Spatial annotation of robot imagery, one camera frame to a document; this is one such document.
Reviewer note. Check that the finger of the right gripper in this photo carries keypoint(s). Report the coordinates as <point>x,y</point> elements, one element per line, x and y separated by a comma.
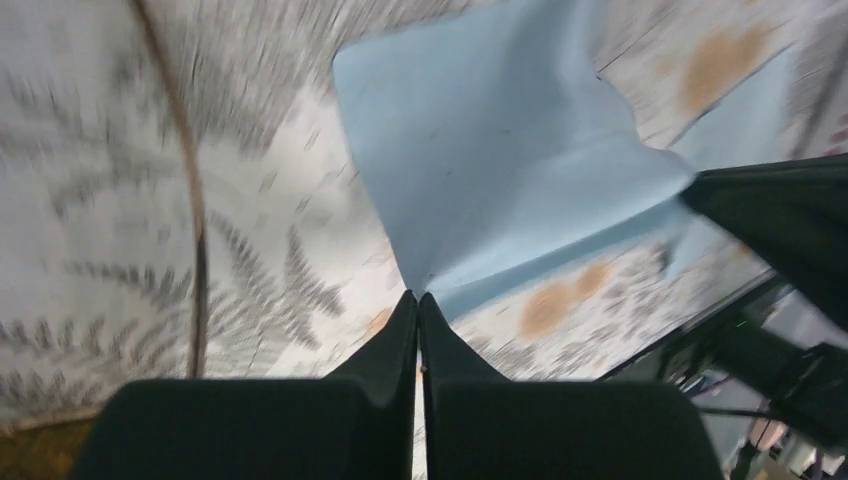
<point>792,214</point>

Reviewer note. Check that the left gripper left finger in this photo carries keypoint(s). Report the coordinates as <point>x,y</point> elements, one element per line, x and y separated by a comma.
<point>354,423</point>

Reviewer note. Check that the brown sunglasses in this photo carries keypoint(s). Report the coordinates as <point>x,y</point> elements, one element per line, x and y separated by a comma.
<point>98,209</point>

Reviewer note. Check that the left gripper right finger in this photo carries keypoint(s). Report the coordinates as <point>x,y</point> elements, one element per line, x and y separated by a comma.
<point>481,425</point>

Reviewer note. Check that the small light blue cloth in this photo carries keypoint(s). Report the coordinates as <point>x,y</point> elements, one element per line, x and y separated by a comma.
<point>494,153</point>

